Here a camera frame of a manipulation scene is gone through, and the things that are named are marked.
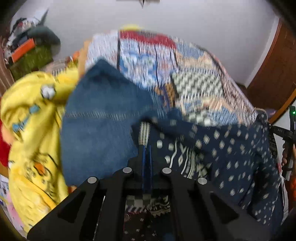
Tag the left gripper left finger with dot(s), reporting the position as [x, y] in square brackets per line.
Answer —
[95, 210]

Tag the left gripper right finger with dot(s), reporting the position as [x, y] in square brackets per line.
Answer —
[198, 210]

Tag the navy patterned hooded garment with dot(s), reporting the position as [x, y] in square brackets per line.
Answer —
[235, 158]

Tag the clutter pile of clothes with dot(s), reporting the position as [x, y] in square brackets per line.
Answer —
[20, 27]

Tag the person's right hand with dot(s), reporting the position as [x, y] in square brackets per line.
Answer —
[284, 157]

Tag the wooden wardrobe with door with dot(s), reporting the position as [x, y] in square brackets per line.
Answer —
[273, 86]

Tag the folded blue denim jeans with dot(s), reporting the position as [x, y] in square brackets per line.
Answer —
[96, 135]

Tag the red plush fabric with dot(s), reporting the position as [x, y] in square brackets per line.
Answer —
[4, 151]

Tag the yellow cartoon blanket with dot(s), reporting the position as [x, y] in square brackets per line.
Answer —
[32, 110]

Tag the patchwork bed cover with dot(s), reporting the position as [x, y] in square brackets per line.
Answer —
[184, 75]

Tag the striped red curtain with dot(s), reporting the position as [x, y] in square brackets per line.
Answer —
[6, 78]

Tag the orange box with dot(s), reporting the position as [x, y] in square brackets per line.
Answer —
[23, 49]

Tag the dark grey cushion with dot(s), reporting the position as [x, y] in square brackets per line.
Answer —
[42, 35]

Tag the yellow curved bed rail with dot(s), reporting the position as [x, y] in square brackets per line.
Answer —
[131, 27]

